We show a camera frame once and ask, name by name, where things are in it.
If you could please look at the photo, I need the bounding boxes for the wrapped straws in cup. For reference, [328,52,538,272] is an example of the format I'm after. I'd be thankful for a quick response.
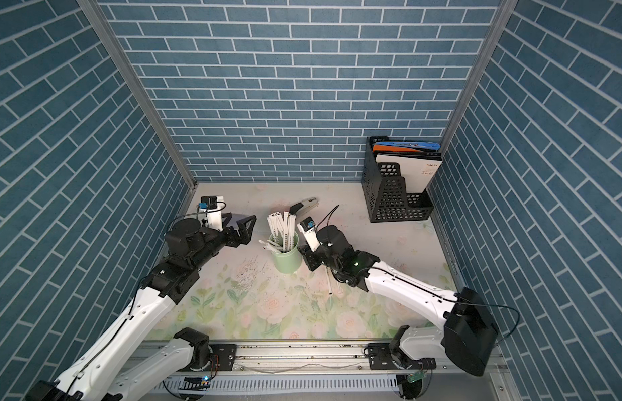
[258,212,296,253]

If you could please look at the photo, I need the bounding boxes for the white vented cable duct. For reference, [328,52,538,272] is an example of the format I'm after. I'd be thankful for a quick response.
[153,374,398,395]

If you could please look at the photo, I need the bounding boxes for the purple fabric glasses case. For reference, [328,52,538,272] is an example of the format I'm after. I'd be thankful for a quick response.
[222,212,246,227]

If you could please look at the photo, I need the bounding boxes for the black mesh file holder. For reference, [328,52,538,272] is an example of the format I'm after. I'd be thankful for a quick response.
[361,136,434,223]

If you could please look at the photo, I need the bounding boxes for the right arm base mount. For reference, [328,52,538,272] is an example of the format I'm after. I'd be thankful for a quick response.
[364,343,436,371]

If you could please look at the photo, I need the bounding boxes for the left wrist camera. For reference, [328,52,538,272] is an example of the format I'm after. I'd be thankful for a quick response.
[197,195,227,232]

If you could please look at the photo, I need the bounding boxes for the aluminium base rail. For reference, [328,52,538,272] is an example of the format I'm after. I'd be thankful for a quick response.
[122,340,508,375]

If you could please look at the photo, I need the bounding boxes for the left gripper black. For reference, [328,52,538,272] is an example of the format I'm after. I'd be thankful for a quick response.
[189,211,257,271]

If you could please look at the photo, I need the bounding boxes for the green cylindrical cup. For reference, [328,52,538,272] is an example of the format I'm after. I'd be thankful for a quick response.
[271,234,303,274]

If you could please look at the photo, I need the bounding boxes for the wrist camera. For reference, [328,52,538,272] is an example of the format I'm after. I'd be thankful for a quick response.
[197,195,227,232]
[298,217,321,252]

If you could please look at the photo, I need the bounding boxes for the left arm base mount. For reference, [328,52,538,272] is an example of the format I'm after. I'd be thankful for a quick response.
[187,344,237,374]

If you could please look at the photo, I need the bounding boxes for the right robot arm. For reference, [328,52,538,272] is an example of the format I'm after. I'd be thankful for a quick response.
[298,219,499,377]

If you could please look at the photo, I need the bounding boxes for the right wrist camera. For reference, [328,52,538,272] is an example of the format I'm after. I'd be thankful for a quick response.
[298,217,321,252]

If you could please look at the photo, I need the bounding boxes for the blue folder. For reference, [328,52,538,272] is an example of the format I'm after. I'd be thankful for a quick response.
[372,141,441,152]

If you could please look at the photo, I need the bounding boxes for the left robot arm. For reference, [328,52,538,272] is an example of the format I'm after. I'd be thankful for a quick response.
[25,213,257,400]

